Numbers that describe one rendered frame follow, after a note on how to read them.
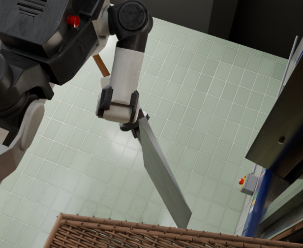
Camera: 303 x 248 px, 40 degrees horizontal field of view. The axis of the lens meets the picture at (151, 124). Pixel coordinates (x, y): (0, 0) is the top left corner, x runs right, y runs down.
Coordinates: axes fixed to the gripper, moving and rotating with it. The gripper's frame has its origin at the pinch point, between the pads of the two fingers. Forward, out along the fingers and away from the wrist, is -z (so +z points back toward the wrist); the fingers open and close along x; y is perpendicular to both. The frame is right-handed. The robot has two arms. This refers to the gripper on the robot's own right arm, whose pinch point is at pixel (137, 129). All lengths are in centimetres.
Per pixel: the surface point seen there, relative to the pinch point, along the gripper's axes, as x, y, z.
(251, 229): 29, -20, -64
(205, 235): -10, -94, 38
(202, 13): 145, 243, -73
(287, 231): 14, -78, 5
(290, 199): 31, -55, -15
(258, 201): 39, -13, -59
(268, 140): 45, -21, -19
